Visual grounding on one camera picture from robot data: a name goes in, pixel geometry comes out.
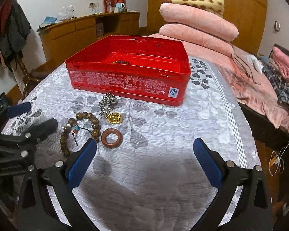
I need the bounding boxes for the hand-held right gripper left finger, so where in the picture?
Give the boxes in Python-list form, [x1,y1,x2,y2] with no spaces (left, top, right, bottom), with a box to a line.
[17,138,98,231]

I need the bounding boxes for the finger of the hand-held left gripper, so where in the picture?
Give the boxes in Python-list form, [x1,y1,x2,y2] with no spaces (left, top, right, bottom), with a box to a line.
[0,118,59,150]
[0,102,32,126]

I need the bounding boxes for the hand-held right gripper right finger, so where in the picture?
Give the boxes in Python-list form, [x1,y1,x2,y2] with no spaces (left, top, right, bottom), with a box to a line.
[193,138,273,231]

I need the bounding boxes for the brown bead bracelet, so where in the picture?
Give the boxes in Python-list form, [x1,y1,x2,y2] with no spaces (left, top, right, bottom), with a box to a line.
[60,111,102,156]

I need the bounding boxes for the reddish wooden ring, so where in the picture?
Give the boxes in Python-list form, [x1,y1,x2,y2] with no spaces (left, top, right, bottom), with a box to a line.
[101,129,121,146]

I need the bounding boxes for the gold pendant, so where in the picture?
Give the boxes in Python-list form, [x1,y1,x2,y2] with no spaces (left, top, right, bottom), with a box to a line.
[105,112,124,125]

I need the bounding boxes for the silver bead chain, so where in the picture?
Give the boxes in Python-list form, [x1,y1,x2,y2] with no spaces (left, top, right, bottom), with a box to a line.
[97,92,117,116]

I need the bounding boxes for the red tin box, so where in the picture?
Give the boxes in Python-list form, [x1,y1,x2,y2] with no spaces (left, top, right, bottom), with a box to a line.
[65,35,191,107]

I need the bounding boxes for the wooden coat rack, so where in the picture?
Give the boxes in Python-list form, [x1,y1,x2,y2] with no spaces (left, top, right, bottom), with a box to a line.
[14,50,42,101]

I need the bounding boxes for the brown cloth on floor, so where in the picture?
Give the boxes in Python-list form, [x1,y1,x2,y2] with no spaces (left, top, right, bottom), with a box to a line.
[30,65,51,79]

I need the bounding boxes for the grey leaf-pattern bedspread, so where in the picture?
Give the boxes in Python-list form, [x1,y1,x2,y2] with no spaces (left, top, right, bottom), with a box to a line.
[1,53,262,231]

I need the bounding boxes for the dark hanging coats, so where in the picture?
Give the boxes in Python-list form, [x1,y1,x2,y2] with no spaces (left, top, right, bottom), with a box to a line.
[0,0,32,71]

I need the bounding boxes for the pink bed sheet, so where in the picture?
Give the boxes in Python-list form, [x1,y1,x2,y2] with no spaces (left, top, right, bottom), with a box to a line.
[148,34,289,135]

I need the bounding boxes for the blue cloth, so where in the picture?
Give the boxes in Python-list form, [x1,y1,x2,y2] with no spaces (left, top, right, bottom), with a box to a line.
[37,16,58,29]

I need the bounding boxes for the dark red scarf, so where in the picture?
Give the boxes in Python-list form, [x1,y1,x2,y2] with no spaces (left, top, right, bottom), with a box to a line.
[0,0,12,36]

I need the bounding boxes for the wooden sideboard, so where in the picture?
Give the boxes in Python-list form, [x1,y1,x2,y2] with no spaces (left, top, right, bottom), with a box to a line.
[40,12,141,64]

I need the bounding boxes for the stack of plaid clothes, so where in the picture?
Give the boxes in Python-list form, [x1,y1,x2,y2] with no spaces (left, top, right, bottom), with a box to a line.
[262,63,289,113]

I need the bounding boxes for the white plastic bag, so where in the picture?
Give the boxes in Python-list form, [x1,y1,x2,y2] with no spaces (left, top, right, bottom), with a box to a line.
[56,5,74,23]

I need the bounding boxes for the white cloth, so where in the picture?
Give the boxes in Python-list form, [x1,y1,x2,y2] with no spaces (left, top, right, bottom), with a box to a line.
[246,54,264,74]

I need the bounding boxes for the small pink folded blanket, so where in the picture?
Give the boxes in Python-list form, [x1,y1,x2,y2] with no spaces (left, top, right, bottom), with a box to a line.
[272,46,289,89]

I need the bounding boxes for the large pink folded quilt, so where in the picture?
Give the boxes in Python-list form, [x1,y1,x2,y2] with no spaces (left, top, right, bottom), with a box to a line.
[159,3,239,41]

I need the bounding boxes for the wooden wardrobe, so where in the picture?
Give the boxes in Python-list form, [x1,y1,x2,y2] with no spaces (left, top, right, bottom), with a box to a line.
[148,0,268,53]

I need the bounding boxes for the yellow spotted pillow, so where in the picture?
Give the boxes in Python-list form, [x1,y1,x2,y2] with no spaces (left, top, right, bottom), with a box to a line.
[171,0,225,16]

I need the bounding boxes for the wooden door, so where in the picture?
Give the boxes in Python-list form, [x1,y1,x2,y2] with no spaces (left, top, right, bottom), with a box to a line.
[149,0,176,29]

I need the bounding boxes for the white cable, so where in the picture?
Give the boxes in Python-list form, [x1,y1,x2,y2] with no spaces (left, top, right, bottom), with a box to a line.
[268,135,289,176]

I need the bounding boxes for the dark bed frame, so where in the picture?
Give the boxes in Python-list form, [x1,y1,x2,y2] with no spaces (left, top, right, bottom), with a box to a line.
[238,101,289,150]

